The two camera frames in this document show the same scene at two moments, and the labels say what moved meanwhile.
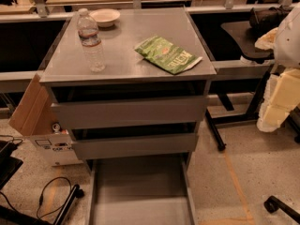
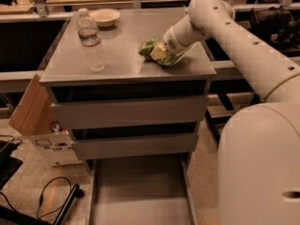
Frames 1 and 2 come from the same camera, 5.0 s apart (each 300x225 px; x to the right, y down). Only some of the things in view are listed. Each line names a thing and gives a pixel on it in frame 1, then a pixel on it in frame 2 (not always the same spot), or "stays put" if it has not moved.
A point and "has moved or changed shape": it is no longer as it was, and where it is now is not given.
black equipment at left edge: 8,164 stays put
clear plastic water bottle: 88,35 stays put
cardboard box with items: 33,118 stays put
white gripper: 289,42 → 172,43
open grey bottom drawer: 141,192 stays put
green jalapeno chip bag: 167,55 has moved or changed shape
